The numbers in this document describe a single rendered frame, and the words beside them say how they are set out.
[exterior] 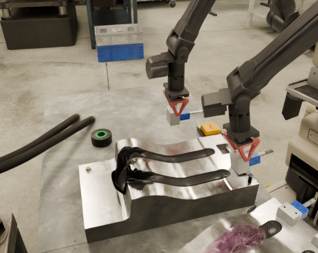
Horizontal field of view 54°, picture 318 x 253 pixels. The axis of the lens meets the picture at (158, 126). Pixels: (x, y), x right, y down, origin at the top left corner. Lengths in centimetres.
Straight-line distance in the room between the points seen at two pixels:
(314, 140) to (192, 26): 66
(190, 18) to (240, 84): 27
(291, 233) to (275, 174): 152
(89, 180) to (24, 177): 148
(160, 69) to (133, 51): 316
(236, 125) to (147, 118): 57
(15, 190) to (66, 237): 145
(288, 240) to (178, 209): 29
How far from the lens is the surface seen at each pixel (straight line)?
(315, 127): 128
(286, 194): 186
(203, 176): 95
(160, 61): 98
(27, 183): 237
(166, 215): 89
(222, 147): 108
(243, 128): 88
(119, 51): 412
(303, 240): 90
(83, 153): 119
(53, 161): 118
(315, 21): 67
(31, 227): 208
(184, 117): 112
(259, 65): 74
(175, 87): 104
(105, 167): 102
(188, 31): 95
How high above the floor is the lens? 152
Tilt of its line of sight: 34 degrees down
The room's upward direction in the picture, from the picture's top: straight up
